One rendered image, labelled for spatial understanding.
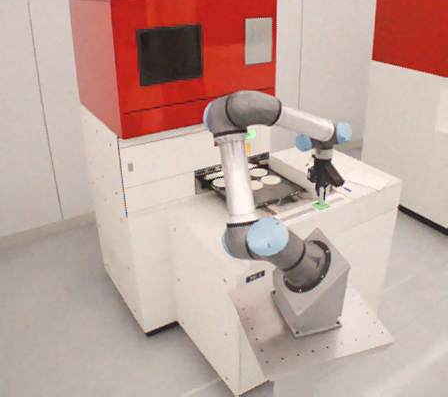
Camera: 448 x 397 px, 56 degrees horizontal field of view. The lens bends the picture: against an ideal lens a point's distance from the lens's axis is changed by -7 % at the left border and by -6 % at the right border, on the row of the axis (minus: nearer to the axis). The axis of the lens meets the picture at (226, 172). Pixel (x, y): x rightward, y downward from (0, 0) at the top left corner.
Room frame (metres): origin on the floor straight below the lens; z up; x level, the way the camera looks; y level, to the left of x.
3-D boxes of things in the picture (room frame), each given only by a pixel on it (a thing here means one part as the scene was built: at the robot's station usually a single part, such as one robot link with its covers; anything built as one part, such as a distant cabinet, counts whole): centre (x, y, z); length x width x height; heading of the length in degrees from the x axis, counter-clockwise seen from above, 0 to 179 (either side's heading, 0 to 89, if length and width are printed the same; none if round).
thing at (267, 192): (1.97, -0.13, 0.90); 0.34 x 0.34 x 0.01; 31
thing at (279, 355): (1.15, -0.26, 0.75); 0.45 x 0.44 x 0.13; 15
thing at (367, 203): (2.04, -0.54, 0.89); 0.62 x 0.35 x 0.14; 31
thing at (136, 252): (2.30, 0.30, 0.41); 0.82 x 0.71 x 0.82; 121
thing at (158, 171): (2.01, 0.12, 1.02); 0.82 x 0.03 x 0.40; 121
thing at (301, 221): (1.57, -0.29, 0.89); 0.55 x 0.09 x 0.14; 121
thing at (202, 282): (1.87, -0.28, 0.41); 0.97 x 0.64 x 0.82; 121
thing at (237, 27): (2.28, 0.29, 1.52); 0.81 x 0.75 x 0.59; 121
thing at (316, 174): (1.66, -0.39, 1.12); 0.09 x 0.08 x 0.12; 31
